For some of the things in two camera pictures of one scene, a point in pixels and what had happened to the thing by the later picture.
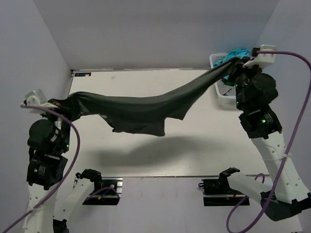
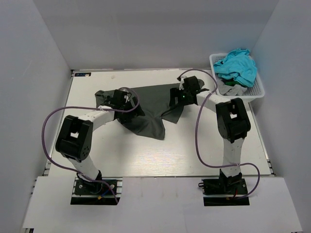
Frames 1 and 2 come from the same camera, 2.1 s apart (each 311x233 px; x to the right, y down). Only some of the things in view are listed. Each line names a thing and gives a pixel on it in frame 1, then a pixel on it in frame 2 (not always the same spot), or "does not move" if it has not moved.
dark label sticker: x=81 y=74 does not move
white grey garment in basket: x=226 y=90 does not move
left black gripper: x=54 y=107 -> x=135 y=111
